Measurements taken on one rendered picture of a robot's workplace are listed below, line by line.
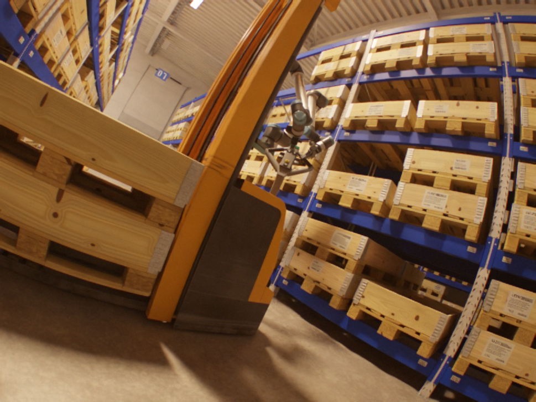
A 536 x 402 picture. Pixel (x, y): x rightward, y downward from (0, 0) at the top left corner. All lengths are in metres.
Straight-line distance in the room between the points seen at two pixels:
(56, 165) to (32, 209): 0.21
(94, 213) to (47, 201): 0.21
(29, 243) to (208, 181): 0.88
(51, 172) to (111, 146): 0.27
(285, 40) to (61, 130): 1.24
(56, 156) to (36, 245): 0.37
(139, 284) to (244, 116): 0.96
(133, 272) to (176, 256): 0.23
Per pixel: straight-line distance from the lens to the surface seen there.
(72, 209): 1.11
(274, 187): 1.99
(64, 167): 1.09
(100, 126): 1.08
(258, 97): 1.36
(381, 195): 2.35
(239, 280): 1.42
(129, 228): 1.13
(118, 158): 1.07
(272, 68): 1.45
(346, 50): 4.08
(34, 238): 1.19
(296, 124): 1.75
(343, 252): 2.34
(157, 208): 1.12
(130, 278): 1.22
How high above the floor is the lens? 0.74
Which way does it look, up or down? 4 degrees up
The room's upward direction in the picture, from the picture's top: 24 degrees clockwise
